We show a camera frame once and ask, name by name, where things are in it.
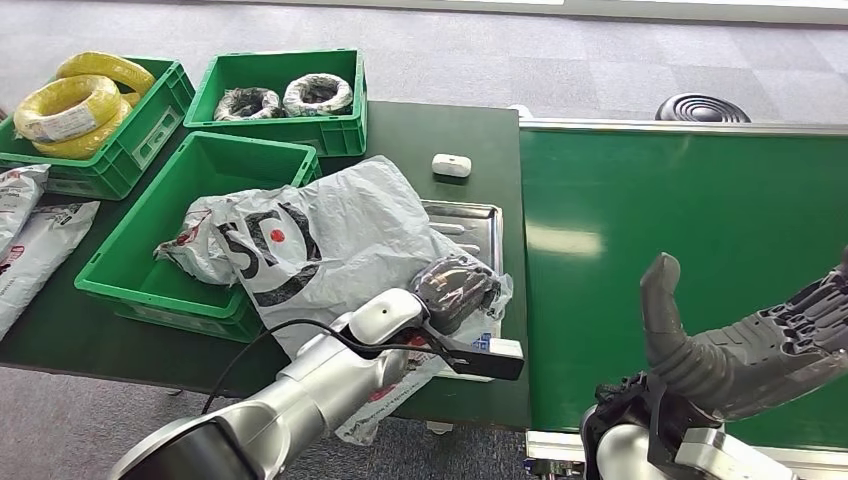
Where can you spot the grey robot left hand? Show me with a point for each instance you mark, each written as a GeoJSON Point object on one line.
{"type": "Point", "coordinates": [457, 291]}

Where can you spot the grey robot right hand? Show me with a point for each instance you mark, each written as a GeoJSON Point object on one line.
{"type": "Point", "coordinates": [742, 358]}

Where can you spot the large grey printed courier bag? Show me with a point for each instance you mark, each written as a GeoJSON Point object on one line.
{"type": "Point", "coordinates": [344, 225]}

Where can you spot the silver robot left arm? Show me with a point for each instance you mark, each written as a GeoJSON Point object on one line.
{"type": "Point", "coordinates": [311, 397]}

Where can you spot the electronic weighing scale steel tray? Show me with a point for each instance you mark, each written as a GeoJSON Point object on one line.
{"type": "Point", "coordinates": [474, 228]}

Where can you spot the small white plastic device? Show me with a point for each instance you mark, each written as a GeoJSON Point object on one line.
{"type": "Point", "coordinates": [451, 166]}

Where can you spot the white table caster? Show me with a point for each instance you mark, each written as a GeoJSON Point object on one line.
{"type": "Point", "coordinates": [440, 428]}

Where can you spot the dark green table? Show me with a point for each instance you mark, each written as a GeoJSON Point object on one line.
{"type": "Point", "coordinates": [397, 132]}

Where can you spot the green crate with black coils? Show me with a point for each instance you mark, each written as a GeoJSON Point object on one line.
{"type": "Point", "coordinates": [288, 136]}

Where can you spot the black ribbed round object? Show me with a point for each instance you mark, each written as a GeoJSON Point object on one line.
{"type": "Point", "coordinates": [702, 110]}

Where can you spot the crumpled grey courier bag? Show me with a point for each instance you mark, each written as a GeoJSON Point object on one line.
{"type": "Point", "coordinates": [192, 252]}

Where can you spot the green plastic crate holding bag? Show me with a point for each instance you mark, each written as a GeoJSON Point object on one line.
{"type": "Point", "coordinates": [136, 265]}

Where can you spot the green crate with yellow coils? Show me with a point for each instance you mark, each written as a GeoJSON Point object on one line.
{"type": "Point", "coordinates": [156, 138]}

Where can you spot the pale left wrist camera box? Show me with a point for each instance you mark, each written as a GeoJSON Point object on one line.
{"type": "Point", "coordinates": [490, 358]}

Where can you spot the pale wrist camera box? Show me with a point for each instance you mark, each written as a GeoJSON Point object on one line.
{"type": "Point", "coordinates": [490, 358]}
{"type": "Point", "coordinates": [722, 460]}

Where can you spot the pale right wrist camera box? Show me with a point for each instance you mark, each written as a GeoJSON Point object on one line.
{"type": "Point", "coordinates": [722, 460]}

